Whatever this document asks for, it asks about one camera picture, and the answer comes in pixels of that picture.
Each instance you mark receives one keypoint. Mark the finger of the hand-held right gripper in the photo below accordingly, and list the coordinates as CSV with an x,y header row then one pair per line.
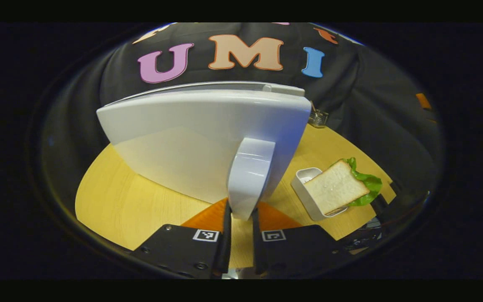
x,y
424,101

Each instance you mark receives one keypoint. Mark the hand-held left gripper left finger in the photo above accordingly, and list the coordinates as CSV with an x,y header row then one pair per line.
x,y
226,243

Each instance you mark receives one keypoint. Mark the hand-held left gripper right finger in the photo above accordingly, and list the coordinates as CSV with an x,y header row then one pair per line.
x,y
257,251

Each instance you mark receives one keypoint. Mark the toast sandwich with lettuce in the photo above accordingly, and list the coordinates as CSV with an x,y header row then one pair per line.
x,y
336,188

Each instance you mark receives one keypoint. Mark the white microwave oven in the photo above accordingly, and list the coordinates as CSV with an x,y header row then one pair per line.
x,y
183,138

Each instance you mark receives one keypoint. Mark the black backdrop cloth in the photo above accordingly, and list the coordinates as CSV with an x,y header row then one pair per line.
x,y
350,92

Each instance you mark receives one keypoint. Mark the white rectangular tray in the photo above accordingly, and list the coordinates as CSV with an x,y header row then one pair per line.
x,y
304,193

